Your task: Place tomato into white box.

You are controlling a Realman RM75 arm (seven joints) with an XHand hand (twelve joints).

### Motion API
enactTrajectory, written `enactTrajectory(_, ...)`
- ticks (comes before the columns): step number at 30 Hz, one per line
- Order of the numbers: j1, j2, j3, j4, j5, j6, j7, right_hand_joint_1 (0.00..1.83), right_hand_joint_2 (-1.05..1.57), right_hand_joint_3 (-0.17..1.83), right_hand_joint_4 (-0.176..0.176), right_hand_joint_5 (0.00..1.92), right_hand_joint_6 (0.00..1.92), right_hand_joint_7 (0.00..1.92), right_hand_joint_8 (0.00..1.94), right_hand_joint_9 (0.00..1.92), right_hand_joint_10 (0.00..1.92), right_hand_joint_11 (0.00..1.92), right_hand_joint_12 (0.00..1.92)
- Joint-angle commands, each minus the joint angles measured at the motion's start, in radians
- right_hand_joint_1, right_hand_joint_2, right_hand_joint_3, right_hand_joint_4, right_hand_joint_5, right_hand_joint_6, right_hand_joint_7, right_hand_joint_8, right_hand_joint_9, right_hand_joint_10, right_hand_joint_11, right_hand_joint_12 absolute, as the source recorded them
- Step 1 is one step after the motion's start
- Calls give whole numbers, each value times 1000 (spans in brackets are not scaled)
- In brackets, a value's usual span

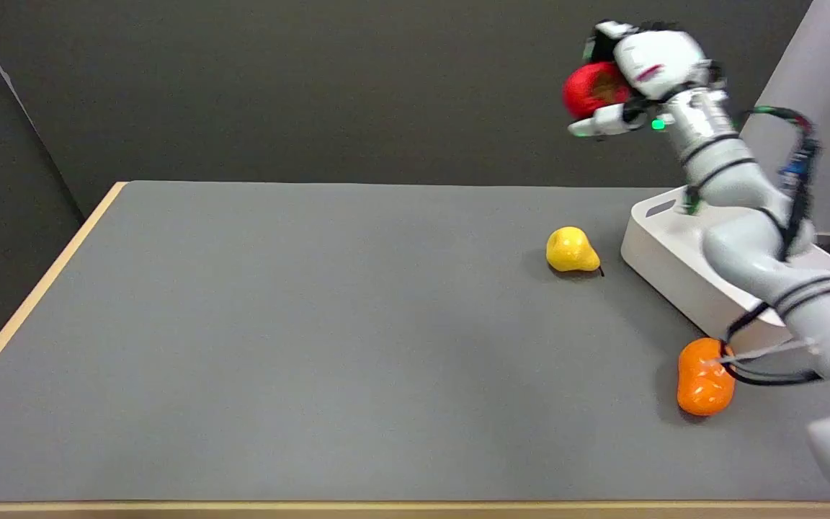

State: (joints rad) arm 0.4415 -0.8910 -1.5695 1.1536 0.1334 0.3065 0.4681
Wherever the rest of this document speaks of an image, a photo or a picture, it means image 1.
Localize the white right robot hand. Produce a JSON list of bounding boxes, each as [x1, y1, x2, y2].
[[567, 20, 726, 139]]

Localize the white plastic box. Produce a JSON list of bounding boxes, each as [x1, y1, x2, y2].
[[620, 185, 830, 355]]

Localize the orange bell pepper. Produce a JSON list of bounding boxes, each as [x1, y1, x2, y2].
[[677, 337, 736, 417]]

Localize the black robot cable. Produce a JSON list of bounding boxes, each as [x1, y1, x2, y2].
[[718, 105, 825, 387]]

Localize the yellow pear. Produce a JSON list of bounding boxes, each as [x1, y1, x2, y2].
[[545, 226, 605, 278]]

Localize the red apple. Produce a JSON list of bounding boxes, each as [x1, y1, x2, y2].
[[563, 61, 633, 120]]

